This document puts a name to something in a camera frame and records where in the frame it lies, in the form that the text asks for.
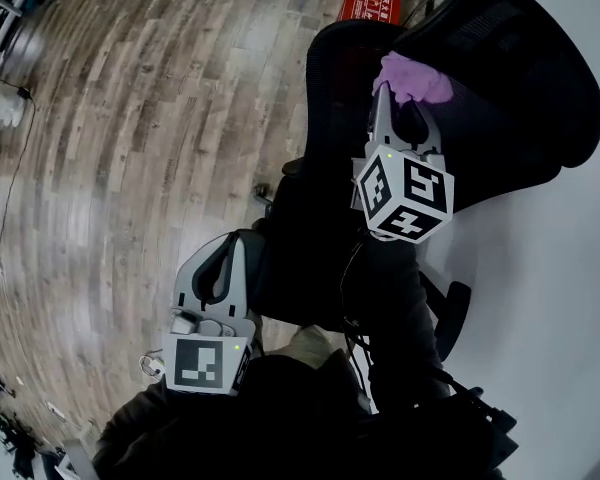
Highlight black mesh office chair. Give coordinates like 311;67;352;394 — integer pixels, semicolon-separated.
282;20;576;217

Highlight person's khaki trousers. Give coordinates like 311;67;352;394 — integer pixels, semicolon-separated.
274;325;351;369

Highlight beige padded stand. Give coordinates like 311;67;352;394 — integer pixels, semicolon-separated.
0;78;31;128

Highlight black floor cable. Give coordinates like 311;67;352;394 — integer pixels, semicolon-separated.
0;85;37;254

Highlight red box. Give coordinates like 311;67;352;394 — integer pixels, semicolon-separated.
337;0;402;24

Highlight black body-worn device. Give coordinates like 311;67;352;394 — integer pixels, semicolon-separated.
447;385;520;469

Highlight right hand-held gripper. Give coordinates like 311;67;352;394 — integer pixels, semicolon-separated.
350;82;455;245

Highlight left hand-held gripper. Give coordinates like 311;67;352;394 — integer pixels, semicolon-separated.
161;230;262;397

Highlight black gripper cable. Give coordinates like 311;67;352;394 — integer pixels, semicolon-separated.
339;237;376;404

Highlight person's left forearm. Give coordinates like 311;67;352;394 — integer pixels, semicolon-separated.
92;382;261;480

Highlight purple cloth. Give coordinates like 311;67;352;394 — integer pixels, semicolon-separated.
372;51;454;108

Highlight person's right forearm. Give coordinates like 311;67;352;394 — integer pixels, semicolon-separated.
367;237;454;404

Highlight person's black jacket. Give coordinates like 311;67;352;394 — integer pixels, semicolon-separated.
239;352;461;480

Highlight black chair seat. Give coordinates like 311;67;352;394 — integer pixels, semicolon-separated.
252;167;431;332

